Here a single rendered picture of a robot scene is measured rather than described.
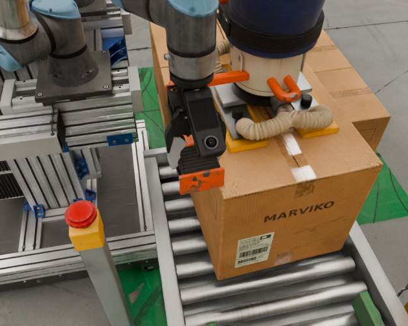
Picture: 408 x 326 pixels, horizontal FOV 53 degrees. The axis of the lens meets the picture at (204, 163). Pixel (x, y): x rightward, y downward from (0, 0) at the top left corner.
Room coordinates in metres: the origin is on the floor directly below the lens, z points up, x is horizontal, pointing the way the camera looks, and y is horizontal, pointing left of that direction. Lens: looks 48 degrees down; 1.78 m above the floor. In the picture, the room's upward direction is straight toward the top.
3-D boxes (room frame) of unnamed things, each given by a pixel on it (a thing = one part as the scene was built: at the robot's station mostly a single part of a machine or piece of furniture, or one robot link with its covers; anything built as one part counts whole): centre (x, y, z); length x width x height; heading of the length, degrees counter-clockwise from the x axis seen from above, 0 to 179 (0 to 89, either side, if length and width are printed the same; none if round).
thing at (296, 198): (0.88, -0.16, 0.87); 0.60 x 0.40 x 0.40; 15
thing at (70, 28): (1.05, 0.41, 1.20); 0.13 x 0.12 x 0.14; 139
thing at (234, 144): (0.85, -0.07, 1.09); 0.34 x 0.10 x 0.05; 15
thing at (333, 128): (0.90, -0.25, 1.09); 0.34 x 0.10 x 0.05; 15
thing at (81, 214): (0.53, 0.28, 1.02); 0.07 x 0.07 x 0.04
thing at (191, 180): (0.52, 0.01, 1.20); 0.09 x 0.08 x 0.05; 105
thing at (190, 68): (0.55, 0.02, 1.42); 0.08 x 0.08 x 0.05
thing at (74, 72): (1.06, 0.40, 1.09); 0.15 x 0.15 x 0.10
